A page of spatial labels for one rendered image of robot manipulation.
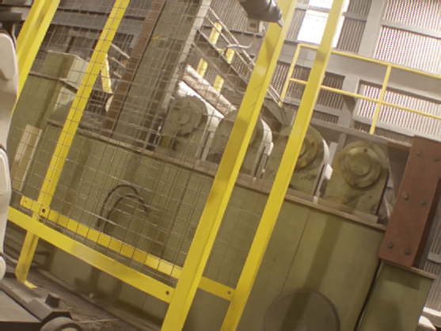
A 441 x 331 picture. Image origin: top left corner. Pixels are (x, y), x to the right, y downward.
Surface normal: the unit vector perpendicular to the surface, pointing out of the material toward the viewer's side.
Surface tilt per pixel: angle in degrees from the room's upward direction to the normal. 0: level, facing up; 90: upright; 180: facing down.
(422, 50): 90
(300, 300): 88
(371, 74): 90
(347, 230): 90
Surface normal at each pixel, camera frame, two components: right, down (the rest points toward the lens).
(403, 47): -0.38, -0.20
